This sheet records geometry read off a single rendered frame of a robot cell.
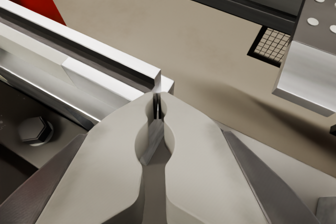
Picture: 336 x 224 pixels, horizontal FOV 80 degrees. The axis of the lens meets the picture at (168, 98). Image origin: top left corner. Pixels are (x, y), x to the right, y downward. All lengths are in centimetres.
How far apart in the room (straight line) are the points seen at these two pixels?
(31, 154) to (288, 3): 35
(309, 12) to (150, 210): 23
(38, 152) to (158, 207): 13
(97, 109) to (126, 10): 167
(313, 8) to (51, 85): 22
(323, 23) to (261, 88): 125
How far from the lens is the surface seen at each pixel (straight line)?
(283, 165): 27
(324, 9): 21
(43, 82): 19
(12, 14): 21
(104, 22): 174
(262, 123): 132
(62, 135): 24
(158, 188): 24
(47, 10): 154
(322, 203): 28
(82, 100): 17
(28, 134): 24
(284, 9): 34
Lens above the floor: 111
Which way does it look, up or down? 62 degrees down
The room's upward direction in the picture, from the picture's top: 2 degrees clockwise
